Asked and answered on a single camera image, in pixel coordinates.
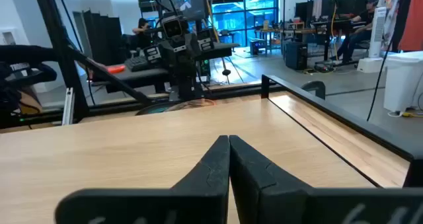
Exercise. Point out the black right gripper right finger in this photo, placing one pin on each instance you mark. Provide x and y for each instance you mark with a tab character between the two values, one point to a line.
264	197

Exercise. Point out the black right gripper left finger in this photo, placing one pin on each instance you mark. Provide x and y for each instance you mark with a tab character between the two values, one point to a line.
198	201

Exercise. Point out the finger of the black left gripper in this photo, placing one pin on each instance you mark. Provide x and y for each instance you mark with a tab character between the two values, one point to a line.
206	40
153	55

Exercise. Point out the black plate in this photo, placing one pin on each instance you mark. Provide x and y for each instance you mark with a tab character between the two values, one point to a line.
140	111

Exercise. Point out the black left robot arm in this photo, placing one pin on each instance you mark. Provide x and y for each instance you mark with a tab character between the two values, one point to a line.
186	82

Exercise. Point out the black keyboard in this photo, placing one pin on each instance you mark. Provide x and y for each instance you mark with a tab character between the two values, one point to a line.
137	63

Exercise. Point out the person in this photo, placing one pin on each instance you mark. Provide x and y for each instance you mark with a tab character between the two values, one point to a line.
361	35
142	35

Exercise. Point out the black round knob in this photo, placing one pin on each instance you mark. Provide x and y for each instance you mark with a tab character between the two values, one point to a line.
226	72

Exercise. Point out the orange-red flat object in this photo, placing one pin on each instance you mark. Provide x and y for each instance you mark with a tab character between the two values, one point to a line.
116	69

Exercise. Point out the monitor screen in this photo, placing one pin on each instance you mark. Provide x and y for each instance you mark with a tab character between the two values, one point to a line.
188	2

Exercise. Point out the black folding partition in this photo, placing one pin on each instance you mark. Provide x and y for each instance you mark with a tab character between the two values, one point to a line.
102	35

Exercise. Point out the wooden workbench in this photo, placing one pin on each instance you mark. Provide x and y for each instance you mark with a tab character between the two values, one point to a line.
281	30

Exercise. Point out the black computer tower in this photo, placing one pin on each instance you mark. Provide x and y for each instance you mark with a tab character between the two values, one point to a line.
296	55

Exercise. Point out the yellow plug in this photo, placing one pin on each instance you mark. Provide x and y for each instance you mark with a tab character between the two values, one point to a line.
411	115

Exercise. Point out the white tower fan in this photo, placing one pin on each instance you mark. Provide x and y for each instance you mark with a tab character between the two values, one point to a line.
376	32

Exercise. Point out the white trash bin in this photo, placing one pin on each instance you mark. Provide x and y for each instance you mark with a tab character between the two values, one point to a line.
401	82

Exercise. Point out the floral fabric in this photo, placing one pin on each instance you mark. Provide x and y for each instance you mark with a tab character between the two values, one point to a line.
390	2

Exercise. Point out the red fabric panel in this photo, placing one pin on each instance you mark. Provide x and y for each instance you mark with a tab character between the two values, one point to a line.
413	19

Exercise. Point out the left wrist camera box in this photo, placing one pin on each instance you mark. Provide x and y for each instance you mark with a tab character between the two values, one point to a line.
172	28

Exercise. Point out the black aluminium rig frame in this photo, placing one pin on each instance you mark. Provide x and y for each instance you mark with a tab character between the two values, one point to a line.
66	68

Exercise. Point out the black frame clamp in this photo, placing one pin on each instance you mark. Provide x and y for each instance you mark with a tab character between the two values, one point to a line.
313	83

